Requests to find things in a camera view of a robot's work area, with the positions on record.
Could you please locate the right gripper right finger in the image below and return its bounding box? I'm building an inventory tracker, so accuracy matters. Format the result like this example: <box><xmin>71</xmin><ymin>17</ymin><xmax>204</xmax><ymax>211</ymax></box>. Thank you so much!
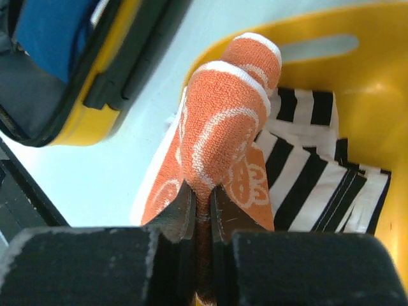
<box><xmin>210</xmin><ymin>186</ymin><xmax>407</xmax><ymax>305</ymax></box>

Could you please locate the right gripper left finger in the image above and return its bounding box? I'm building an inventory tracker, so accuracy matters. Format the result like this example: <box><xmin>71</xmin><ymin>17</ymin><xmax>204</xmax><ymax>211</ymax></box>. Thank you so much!
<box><xmin>1</xmin><ymin>183</ymin><xmax>196</xmax><ymax>305</ymax></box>

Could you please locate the black white striped cloth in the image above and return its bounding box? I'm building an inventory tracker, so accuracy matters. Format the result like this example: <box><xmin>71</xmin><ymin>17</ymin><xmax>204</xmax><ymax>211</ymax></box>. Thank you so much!
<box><xmin>256</xmin><ymin>87</ymin><xmax>391</xmax><ymax>234</ymax></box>

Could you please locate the orange white packet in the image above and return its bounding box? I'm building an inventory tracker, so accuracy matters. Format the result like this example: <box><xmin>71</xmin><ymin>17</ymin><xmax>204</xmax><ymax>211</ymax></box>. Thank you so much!
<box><xmin>131</xmin><ymin>33</ymin><xmax>282</xmax><ymax>305</ymax></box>

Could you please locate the yellow Pikachu suitcase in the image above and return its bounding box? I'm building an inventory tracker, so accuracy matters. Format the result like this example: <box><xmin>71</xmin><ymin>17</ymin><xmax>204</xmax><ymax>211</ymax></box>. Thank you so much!
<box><xmin>1</xmin><ymin>1</ymin><xmax>191</xmax><ymax>147</ymax></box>

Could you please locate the yellow plastic basket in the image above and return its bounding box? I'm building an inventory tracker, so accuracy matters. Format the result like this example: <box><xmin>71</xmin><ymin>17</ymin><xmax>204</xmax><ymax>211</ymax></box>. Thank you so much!
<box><xmin>184</xmin><ymin>2</ymin><xmax>408</xmax><ymax>288</ymax></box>

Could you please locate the blue cloth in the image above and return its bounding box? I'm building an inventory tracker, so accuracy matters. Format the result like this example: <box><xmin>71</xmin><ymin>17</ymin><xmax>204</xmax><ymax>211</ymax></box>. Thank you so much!
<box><xmin>15</xmin><ymin>0</ymin><xmax>99</xmax><ymax>82</ymax></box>

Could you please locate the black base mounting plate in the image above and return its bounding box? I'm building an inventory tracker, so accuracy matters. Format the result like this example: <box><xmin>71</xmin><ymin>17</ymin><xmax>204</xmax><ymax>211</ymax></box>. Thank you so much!
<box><xmin>0</xmin><ymin>141</ymin><xmax>68</xmax><ymax>253</ymax></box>

